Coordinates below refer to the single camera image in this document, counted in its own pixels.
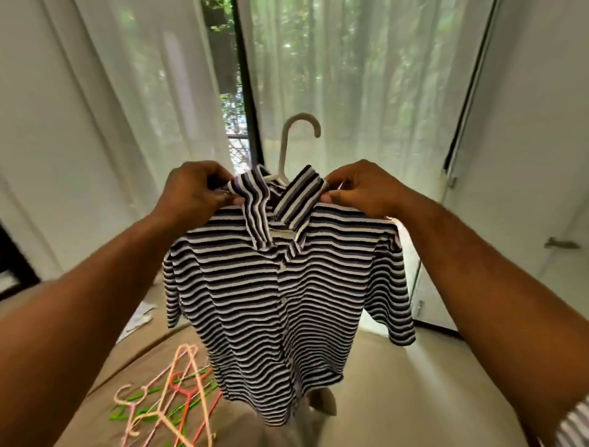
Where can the metal door hinge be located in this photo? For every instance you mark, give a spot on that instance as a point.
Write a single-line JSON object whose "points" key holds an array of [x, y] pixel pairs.
{"points": [[561, 243]]}

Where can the black window frame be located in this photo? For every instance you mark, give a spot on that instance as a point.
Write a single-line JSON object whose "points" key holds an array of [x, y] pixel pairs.
{"points": [[471, 87], [244, 83]]}

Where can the person's right hand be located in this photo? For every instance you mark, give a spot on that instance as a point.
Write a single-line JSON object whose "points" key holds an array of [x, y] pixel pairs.
{"points": [[366, 189]]}

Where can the white plastic hanger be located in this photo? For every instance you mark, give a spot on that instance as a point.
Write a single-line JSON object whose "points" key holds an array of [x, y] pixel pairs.
{"points": [[287, 138]]}

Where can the person's left forearm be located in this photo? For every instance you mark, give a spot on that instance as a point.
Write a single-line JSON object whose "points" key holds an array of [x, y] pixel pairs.
{"points": [[74, 322]]}

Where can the person's striped shirt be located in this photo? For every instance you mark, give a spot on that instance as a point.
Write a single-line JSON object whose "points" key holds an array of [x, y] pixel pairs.
{"points": [[575, 425]]}

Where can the person's left hand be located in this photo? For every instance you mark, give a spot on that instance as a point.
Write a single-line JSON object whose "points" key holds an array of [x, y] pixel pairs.
{"points": [[191, 195]]}

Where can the bed with taupe sheet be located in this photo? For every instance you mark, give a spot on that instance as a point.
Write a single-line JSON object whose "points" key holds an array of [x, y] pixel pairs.
{"points": [[101, 368]]}

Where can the white wooden wardrobe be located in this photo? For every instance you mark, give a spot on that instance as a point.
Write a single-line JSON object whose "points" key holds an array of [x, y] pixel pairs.
{"points": [[534, 138]]}

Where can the black white striped garment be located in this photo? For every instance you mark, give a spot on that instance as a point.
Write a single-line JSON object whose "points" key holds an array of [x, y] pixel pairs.
{"points": [[276, 304]]}

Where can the sheer white curtain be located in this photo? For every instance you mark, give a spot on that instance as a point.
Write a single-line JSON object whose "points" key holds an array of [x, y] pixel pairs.
{"points": [[368, 74], [129, 110]]}

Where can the pile of coloured plastic hangers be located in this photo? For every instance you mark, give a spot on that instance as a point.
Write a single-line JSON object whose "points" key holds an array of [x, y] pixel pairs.
{"points": [[170, 401]]}

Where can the person's right forearm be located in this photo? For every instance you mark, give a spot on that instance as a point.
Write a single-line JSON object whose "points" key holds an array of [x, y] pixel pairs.
{"points": [[497, 295]]}

